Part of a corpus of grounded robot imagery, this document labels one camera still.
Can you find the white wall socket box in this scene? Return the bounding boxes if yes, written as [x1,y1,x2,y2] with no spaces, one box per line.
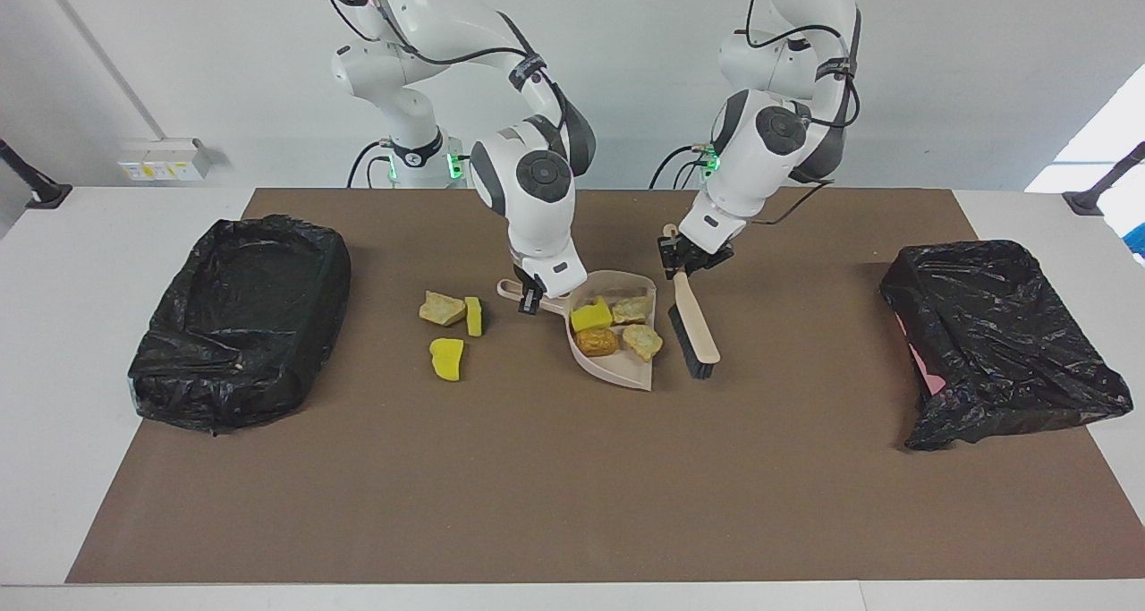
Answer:
[118,139,213,182]

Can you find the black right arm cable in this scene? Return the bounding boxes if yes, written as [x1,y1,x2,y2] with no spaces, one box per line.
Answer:
[327,0,573,147]

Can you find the grey wall conduit pipe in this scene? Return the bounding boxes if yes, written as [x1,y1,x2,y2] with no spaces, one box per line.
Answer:
[34,0,166,142]

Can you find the black base cable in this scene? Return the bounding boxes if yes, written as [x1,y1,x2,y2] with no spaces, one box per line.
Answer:
[347,140,394,189]
[649,144,712,189]

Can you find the brown table mat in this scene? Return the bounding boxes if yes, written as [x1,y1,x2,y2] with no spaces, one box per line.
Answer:
[65,188,1145,585]

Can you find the curved yellow sponge piece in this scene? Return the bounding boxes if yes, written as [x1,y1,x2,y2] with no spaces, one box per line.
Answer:
[428,337,465,383]

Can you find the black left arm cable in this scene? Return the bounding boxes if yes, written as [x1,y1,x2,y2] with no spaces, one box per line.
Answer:
[745,0,861,227]

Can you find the pointed beige sponge piece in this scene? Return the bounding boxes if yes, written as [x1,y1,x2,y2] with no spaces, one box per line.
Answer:
[622,324,665,363]

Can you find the black plastic trash bag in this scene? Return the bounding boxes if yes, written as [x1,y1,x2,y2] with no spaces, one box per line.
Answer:
[879,240,1134,452]

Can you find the black left base cable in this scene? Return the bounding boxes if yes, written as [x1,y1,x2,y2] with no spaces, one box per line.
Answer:
[649,144,712,189]

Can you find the beige hand brush black bristles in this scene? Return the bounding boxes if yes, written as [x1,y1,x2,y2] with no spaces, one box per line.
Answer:
[662,224,721,380]

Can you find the black right base cable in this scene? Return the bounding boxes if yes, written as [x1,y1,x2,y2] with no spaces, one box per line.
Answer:
[347,140,394,189]

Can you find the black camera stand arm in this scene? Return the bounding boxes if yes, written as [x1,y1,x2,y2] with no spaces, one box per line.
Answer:
[1063,141,1145,216]
[0,137,73,210]

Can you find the pink plastic bin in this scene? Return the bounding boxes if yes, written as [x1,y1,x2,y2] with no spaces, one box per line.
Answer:
[897,311,946,395]

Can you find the notched yellow sponge piece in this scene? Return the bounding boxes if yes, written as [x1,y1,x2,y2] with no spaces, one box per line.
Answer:
[571,296,615,333]

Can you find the beige plastic dustpan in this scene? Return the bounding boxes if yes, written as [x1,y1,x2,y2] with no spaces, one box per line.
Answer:
[496,271,658,392]

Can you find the jagged beige sponge piece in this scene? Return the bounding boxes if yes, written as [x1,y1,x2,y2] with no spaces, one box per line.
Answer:
[419,291,467,327]

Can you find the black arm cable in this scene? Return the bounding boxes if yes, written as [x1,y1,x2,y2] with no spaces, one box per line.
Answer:
[327,0,573,147]
[745,0,861,227]

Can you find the left black-lined bin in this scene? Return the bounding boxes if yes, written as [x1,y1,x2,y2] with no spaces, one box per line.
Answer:
[127,215,352,436]

